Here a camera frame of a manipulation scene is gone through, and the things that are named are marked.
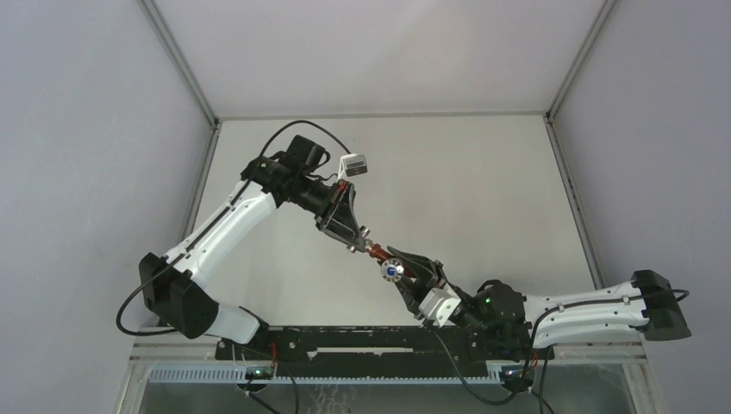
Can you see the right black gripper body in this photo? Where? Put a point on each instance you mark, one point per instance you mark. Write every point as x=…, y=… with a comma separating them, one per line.
x=440, y=279

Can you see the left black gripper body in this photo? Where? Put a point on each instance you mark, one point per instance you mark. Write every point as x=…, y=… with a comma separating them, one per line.
x=340, y=197

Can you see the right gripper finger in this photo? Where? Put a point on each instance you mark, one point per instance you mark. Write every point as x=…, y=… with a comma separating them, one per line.
x=410, y=302
x=421, y=267

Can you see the red brown water faucet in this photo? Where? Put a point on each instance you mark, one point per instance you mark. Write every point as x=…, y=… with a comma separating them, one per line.
x=392, y=268

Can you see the silver metal tee fitting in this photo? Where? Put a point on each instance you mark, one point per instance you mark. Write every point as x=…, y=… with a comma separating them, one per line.
x=362, y=242

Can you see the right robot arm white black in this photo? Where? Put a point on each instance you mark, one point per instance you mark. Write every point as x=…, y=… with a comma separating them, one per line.
x=513, y=325

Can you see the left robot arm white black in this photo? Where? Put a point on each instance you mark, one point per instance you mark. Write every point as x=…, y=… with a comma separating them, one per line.
x=173, y=285

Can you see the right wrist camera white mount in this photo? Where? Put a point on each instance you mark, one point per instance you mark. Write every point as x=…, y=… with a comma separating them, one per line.
x=438, y=305

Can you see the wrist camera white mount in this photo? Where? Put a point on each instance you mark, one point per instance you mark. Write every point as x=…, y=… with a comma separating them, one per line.
x=351, y=165
x=438, y=305

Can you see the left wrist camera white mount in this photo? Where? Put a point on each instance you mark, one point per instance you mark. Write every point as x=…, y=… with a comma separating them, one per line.
x=351, y=165

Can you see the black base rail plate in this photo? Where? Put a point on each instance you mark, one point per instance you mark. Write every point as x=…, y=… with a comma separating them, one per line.
x=395, y=351

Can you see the white slotted cable duct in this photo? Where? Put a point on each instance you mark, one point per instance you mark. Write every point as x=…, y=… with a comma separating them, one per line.
x=191, y=374

